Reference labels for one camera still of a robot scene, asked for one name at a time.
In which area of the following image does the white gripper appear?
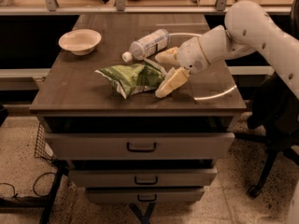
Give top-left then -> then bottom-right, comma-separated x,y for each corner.
155,36 -> 209,98

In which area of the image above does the green jalapeno chip bag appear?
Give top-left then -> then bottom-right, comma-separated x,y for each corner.
96,59 -> 167,99

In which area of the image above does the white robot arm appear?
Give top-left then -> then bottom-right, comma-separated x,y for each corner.
155,1 -> 299,198

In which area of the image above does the white paper bowl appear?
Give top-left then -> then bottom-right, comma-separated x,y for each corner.
59,29 -> 102,56

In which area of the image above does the clear plastic water bottle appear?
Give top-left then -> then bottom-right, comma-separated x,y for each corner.
122,29 -> 171,63

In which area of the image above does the grey drawer cabinet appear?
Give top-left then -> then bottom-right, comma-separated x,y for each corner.
29,13 -> 248,204

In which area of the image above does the top grey drawer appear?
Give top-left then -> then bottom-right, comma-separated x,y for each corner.
46,133 -> 235,161

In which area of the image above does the grey drawer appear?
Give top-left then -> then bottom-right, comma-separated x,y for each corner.
46,133 -> 235,161
69,169 -> 217,188
85,188 -> 204,203

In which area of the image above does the middle grey drawer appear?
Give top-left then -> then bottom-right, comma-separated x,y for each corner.
69,169 -> 217,188

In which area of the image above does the black office chair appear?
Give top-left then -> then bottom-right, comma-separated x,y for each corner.
234,0 -> 299,200

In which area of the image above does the bottom grey drawer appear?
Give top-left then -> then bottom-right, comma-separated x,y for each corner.
85,188 -> 204,203

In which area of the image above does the black metal stand leg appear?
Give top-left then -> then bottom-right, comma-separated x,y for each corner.
0,163 -> 68,224

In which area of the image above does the black wire mesh basket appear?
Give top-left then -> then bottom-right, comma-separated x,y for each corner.
35,124 -> 54,164

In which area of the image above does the blue cross frame base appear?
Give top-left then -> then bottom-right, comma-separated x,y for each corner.
129,203 -> 155,224

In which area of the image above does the black floor cable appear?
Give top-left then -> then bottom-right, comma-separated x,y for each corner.
0,171 -> 58,201

